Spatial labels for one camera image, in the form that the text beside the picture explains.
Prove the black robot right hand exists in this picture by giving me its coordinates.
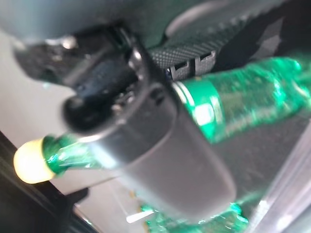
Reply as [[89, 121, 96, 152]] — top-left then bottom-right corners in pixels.
[[0, 0, 311, 222]]

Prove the green Sprite bottle yellow cap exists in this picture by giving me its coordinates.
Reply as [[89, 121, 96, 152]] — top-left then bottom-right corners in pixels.
[[140, 202, 250, 233], [13, 57, 311, 185]]

